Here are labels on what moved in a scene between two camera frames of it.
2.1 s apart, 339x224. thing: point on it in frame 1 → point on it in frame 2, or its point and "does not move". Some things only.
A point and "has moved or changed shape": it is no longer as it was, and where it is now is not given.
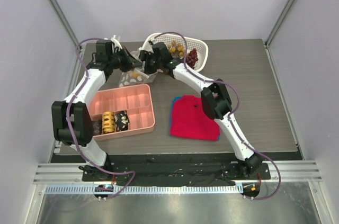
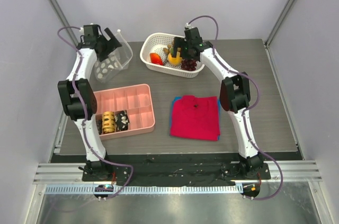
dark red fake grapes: [192, 58] has moved or changed shape
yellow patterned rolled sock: [108, 122] does not move
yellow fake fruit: [135, 74] has moved or changed shape
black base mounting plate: [172, 170] does not move
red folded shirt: [189, 121] does not move
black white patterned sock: [121, 121] does not move
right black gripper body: [148, 61] → [178, 43]
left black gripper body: [120, 60] → [107, 47]
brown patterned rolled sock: [97, 127] does not move
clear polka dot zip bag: [137, 75] has moved or changed shape
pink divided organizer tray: [136, 100] does not move
